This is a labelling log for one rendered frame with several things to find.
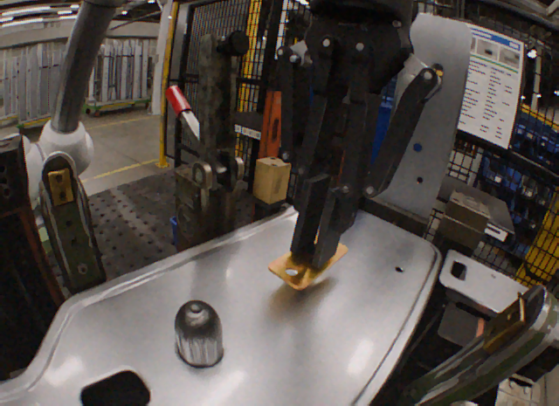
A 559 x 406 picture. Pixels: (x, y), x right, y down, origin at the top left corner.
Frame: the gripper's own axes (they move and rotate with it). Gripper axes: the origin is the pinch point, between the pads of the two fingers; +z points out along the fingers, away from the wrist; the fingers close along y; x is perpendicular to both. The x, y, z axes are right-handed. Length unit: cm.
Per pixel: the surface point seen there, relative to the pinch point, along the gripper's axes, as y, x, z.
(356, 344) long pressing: 7.9, -3.7, 6.5
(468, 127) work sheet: 8, 55, -10
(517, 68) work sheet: 19, 55, -30
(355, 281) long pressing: 3.9, 3.2, 6.5
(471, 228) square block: 14.4, 23.5, 3.4
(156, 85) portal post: -640, 273, 31
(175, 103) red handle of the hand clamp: -23.2, -0.9, -6.3
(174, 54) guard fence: -272, 126, -27
